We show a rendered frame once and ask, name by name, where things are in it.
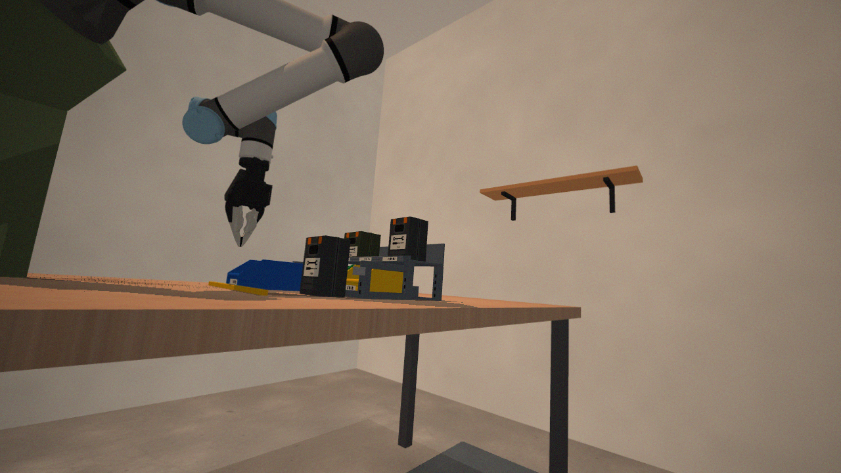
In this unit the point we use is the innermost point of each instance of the grey metal shelf rack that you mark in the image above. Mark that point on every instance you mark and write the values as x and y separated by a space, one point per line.
434 258

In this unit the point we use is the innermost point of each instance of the yellow bar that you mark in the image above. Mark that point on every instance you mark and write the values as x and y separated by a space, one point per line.
240 288

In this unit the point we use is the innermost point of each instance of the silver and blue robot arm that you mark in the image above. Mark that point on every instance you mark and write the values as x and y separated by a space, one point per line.
249 111

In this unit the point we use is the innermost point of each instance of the blue bin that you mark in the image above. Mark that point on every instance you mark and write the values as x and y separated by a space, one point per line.
267 275

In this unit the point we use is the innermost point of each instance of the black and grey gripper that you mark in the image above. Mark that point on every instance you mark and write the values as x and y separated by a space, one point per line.
255 194

